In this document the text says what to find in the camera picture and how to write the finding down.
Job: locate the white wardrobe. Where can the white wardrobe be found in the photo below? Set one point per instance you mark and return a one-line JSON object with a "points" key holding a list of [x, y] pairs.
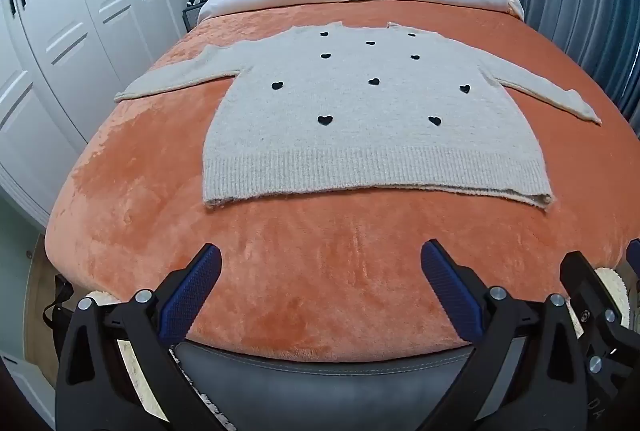
{"points": [[75, 11]]}

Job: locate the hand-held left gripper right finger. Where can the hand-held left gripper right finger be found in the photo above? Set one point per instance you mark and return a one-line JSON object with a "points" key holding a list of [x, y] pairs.
{"points": [[447, 283]]}

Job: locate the beige sweater with black hearts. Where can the beige sweater with black hearts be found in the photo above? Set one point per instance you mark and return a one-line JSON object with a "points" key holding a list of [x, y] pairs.
{"points": [[350, 121]]}

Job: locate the dark grey leather footboard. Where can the dark grey leather footboard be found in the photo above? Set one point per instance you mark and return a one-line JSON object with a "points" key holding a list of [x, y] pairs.
{"points": [[325, 386]]}

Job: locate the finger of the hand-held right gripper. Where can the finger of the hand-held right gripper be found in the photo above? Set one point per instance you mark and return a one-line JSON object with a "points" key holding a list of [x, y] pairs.
{"points": [[634, 253], [582, 278]]}

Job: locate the white fleece mattress pad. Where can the white fleece mattress pad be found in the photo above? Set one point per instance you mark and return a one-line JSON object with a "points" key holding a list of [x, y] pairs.
{"points": [[614, 283]]}

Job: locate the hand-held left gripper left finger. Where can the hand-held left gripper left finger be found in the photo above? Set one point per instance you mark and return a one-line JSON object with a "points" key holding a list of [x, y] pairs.
{"points": [[197, 281]]}

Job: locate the orange plush blanket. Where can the orange plush blanket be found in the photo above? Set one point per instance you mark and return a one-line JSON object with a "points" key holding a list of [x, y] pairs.
{"points": [[300, 271]]}

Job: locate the floral patterned rug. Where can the floral patterned rug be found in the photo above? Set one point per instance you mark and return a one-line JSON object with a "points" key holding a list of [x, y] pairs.
{"points": [[212, 411]]}

